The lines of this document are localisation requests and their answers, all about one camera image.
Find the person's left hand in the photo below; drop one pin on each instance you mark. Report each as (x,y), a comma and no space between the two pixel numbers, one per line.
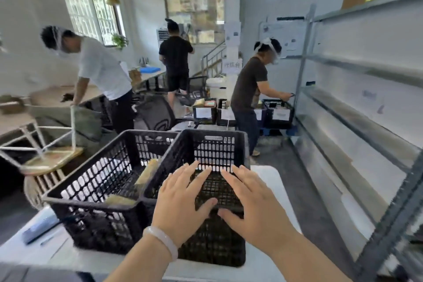
(175,205)

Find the person's right hand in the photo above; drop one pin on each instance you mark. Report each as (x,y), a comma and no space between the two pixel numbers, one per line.
(261,215)

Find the person's right thumb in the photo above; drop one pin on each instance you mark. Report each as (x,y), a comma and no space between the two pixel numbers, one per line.
(231,216)

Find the person's right middle finger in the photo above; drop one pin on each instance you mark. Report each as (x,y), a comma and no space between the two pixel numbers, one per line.
(241,179)

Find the person's left thumb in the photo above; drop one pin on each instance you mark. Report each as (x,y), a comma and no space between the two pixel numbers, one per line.
(206,207)

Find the person's left little finger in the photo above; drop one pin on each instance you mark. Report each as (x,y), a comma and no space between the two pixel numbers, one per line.
(166,184)

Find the person's left middle finger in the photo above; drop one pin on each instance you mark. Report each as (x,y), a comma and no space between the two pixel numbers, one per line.
(191,176)

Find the person's right forearm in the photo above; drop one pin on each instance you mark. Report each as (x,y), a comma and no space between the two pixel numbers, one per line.
(304,263)

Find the person's left forearm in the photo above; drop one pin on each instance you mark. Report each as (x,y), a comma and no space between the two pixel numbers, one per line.
(145,263)

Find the brown packet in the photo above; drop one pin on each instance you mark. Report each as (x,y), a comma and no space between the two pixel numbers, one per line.
(147,174)
(120,199)

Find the black plastic crate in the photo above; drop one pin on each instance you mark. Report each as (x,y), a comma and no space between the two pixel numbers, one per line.
(99,219)
(214,242)

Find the white jade bangle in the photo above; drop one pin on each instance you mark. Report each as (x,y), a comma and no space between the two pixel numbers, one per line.
(163,238)

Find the blue plastic pallet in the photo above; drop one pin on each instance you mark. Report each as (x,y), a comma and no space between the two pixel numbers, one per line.
(281,131)

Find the black labelled crate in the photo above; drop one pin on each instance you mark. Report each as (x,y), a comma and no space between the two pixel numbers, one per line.
(279,115)
(204,111)
(226,115)

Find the black mesh office chair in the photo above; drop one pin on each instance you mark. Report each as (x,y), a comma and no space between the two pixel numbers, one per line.
(153,116)

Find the white storage bin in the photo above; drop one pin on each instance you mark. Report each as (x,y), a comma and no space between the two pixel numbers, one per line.
(216,86)

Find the olive green cloth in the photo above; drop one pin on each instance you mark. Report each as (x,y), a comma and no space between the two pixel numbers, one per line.
(79,123)

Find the blue flat box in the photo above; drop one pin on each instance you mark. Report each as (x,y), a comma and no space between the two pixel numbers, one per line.
(150,69)

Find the metal stair railing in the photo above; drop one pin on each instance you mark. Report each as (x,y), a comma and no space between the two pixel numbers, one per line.
(213,60)

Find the wooden stool with white legs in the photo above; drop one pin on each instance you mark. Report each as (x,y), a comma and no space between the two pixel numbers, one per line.
(43,156)

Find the round wooden slatted stool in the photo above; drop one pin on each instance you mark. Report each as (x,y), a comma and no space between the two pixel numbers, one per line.
(39,187)

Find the blue marker pen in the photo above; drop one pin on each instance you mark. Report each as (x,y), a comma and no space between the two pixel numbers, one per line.
(39,229)

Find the white standing air conditioner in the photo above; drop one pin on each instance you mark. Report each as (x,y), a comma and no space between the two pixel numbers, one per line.
(162,39)

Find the grey metal shelving rack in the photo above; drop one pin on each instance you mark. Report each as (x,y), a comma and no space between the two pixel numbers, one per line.
(363,110)

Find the whiteboard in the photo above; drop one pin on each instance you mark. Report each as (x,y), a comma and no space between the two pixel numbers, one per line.
(284,39)

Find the wooden work table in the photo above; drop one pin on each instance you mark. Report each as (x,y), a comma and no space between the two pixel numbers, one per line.
(43,100)

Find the green potted plant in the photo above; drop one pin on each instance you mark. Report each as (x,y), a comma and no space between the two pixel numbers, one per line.
(119,40)

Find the barred window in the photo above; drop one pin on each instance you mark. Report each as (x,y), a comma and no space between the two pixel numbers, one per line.
(89,4)

